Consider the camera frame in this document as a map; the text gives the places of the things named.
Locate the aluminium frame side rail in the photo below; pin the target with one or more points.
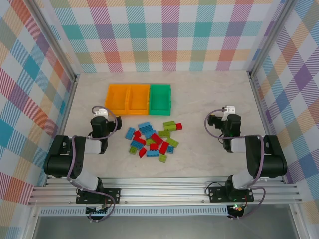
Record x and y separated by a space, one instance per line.
66 109
260 107

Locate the red sloped lego brick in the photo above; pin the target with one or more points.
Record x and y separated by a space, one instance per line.
142 153

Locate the red two-by-four lego brick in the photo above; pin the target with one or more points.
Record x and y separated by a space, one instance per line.
139 136
164 147
156 139

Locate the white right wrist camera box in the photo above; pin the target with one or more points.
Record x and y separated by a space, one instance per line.
229 109

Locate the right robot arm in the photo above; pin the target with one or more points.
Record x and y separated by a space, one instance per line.
271 161

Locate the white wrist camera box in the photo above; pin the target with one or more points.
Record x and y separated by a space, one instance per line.
229 109
101 112

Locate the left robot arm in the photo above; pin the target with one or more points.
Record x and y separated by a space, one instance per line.
59 161

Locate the green two-by-two lego brick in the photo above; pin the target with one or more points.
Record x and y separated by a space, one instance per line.
132 150
163 158

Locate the blue two-by-two lego brick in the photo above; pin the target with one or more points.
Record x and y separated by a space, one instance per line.
171 149

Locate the green plastic bin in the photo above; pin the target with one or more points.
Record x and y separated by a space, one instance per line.
160 98

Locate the small red lego brick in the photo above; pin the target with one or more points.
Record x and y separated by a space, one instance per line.
179 126

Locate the red lego block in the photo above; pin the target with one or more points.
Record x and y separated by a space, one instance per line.
153 147

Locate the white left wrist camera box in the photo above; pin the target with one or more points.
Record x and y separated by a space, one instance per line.
101 112

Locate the green two-by-four lego brick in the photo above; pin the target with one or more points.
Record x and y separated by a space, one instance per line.
164 134
172 143

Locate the orange plastic bin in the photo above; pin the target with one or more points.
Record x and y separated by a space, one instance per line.
115 98
138 98

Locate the small controller circuit board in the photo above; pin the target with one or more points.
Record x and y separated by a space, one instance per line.
235 208
97 210

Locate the blue two-by-four lego brick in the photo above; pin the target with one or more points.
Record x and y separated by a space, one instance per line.
137 144
145 127
150 134

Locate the aluminium frame post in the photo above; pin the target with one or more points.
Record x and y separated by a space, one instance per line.
53 42
272 39

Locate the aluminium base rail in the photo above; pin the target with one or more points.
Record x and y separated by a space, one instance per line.
162 191

